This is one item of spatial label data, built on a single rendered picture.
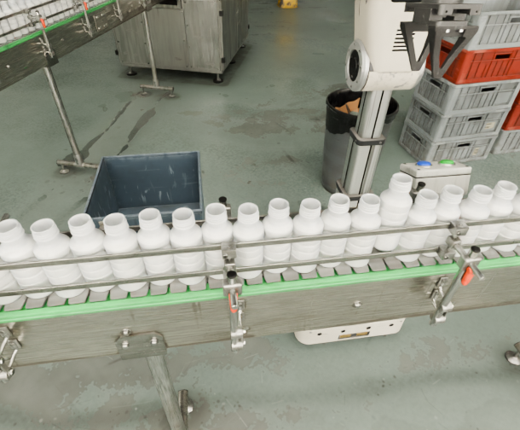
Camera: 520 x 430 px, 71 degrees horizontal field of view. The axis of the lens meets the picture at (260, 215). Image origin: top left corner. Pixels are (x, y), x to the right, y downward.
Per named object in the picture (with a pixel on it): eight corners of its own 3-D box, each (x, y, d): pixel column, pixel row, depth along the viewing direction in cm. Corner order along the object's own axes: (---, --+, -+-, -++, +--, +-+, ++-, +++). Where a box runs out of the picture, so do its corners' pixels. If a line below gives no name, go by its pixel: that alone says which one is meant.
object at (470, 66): (455, 85, 247) (468, 50, 233) (420, 65, 277) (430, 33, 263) (528, 78, 260) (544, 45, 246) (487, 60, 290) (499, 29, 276)
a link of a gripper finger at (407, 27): (411, 77, 57) (425, 8, 52) (390, 69, 63) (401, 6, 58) (451, 76, 58) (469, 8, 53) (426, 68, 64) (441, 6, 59)
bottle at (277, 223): (294, 264, 78) (302, 204, 67) (275, 280, 74) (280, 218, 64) (274, 249, 81) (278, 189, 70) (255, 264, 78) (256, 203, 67)
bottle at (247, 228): (268, 269, 77) (271, 208, 66) (248, 285, 73) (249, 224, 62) (247, 254, 80) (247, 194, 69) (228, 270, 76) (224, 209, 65)
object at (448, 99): (443, 116, 261) (455, 85, 247) (411, 94, 291) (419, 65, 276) (512, 107, 275) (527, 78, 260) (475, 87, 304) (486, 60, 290)
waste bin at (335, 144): (324, 205, 252) (338, 119, 211) (308, 169, 286) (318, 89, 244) (385, 200, 258) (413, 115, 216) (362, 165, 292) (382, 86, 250)
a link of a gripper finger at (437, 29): (424, 82, 54) (440, 8, 49) (400, 72, 60) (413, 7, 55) (465, 80, 55) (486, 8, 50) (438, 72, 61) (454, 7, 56)
